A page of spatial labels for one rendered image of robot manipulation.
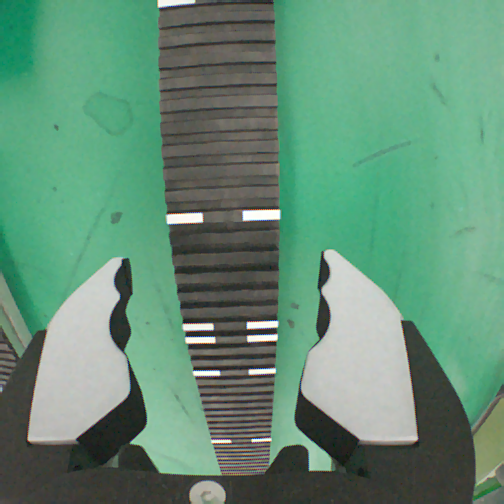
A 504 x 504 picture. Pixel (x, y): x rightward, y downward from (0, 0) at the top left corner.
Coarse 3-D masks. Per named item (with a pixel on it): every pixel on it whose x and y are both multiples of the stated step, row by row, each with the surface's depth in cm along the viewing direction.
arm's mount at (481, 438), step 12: (492, 420) 34; (480, 432) 37; (492, 432) 34; (480, 444) 37; (492, 444) 33; (480, 456) 36; (492, 456) 32; (480, 468) 35; (492, 468) 32; (480, 480) 34
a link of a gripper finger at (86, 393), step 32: (96, 288) 10; (128, 288) 12; (64, 320) 8; (96, 320) 8; (64, 352) 7; (96, 352) 7; (64, 384) 6; (96, 384) 6; (128, 384) 7; (32, 416) 5; (64, 416) 6; (96, 416) 6; (128, 416) 6; (96, 448) 6
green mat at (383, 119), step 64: (0, 0) 10; (64, 0) 11; (128, 0) 11; (320, 0) 12; (384, 0) 12; (448, 0) 11; (0, 64) 12; (64, 64) 13; (128, 64) 13; (320, 64) 14; (384, 64) 14; (448, 64) 13; (0, 128) 14; (64, 128) 14; (128, 128) 15; (320, 128) 15; (384, 128) 15; (448, 128) 15; (0, 192) 16; (64, 192) 16; (128, 192) 17; (320, 192) 17; (384, 192) 17; (448, 192) 17; (0, 256) 18; (64, 256) 18; (128, 256) 19; (320, 256) 19; (384, 256) 19; (448, 256) 20; (128, 320) 21; (448, 320) 23; (0, 384) 26; (192, 384) 25; (192, 448) 31; (320, 448) 33
